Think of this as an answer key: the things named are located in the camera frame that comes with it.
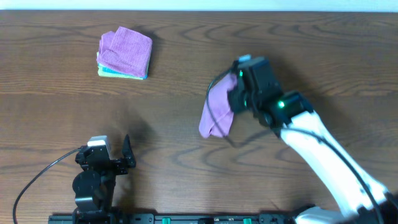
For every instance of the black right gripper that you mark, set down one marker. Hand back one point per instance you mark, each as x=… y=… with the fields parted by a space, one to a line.
x=232 y=98

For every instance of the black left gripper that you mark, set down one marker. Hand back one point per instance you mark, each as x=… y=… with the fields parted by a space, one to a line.
x=130 y=160

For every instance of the purple cloth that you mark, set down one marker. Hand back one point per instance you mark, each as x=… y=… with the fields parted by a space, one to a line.
x=219 y=105
x=113 y=45

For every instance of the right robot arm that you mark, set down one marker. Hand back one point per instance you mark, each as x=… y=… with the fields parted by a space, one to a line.
x=360 y=197

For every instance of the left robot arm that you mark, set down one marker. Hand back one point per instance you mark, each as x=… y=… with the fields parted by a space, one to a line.
x=94 y=186

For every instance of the folded blue cloth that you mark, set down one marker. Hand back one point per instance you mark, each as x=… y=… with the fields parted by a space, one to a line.
x=107 y=72

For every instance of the folded light green cloth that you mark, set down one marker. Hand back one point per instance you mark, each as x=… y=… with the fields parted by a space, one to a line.
x=145 y=58

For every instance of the folded purple cloth on stack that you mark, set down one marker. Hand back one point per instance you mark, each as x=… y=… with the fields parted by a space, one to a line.
x=113 y=45

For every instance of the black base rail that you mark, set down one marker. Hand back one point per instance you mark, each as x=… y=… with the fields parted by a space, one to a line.
x=148 y=218

